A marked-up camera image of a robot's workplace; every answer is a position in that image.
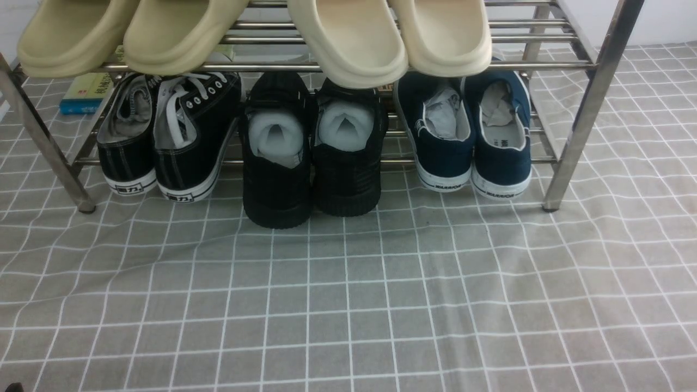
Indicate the navy canvas sneaker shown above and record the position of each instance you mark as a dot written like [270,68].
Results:
[500,105]
[438,123]

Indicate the stainless steel shoe rack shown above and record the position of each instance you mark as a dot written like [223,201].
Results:
[552,41]

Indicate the black leather shoe right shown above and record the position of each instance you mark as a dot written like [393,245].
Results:
[346,149]

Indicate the black leather shoe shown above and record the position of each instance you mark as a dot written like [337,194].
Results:
[274,133]
[346,149]

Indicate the black leather shoe left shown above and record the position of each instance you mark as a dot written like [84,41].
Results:
[274,133]

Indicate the grey checked floor cloth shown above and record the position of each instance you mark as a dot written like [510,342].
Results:
[429,292]

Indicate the cream foam slipper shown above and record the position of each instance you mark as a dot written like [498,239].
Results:
[445,38]
[356,44]

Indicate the black canvas sneaker laced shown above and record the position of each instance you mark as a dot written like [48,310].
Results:
[195,117]

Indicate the black canvas sneaker left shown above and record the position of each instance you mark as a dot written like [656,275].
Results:
[125,145]

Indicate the khaki foam slipper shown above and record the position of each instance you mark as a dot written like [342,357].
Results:
[174,37]
[70,38]

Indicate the blue green book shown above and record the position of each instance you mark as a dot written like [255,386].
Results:
[86,94]

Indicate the khaki foam slipper far left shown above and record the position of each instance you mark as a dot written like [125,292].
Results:
[70,38]

